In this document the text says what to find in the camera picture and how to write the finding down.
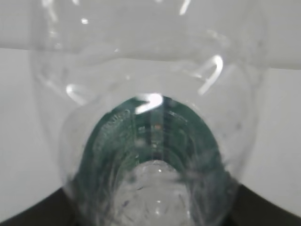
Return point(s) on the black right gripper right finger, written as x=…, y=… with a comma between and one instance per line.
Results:
x=250, y=209

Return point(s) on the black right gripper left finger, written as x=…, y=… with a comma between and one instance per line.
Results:
x=55, y=210

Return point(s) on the clear plastic water bottle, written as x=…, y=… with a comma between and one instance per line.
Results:
x=149, y=107

